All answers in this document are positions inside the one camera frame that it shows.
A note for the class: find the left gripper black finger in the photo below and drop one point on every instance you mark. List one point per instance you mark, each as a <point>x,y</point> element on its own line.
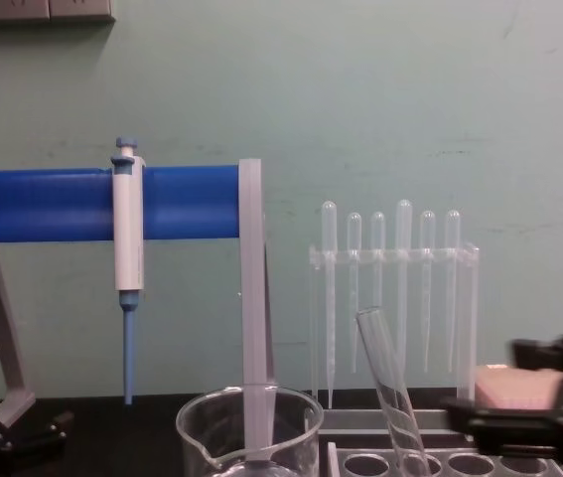
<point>55,426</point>

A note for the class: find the pink plastic box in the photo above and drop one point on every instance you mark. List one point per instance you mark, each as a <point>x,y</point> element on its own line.
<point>514,390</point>

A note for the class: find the clear acrylic dropper stand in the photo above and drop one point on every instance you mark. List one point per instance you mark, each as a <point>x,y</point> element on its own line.
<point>470,308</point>

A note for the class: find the clear glass test tube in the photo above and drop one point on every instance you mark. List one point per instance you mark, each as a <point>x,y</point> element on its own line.
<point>389,377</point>

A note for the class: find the clear plastic transfer pipette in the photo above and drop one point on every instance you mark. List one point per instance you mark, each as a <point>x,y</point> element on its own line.
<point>427,231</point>
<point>329,223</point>
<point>403,223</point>
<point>378,231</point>
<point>354,231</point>

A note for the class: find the blue and grey pipette stand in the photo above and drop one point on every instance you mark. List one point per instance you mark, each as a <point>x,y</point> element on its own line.
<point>38,204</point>

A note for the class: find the white and blue pipette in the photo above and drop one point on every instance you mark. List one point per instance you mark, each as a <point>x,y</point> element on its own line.
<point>128,238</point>

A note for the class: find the grey test tube rack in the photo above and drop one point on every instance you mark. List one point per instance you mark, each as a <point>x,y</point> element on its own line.
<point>333,459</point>

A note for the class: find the clear glass beaker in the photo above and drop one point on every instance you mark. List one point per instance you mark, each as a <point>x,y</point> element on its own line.
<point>291,437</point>

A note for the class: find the grey wall socket panel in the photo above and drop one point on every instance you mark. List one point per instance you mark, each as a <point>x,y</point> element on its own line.
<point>38,9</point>

